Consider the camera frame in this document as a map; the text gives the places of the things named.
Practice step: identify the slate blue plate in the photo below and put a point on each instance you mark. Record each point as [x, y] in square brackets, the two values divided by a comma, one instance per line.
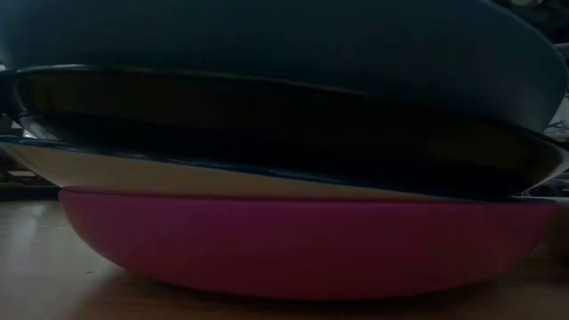
[289, 44]

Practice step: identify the pink bowl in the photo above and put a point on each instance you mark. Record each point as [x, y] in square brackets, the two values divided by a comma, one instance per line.
[289, 244]

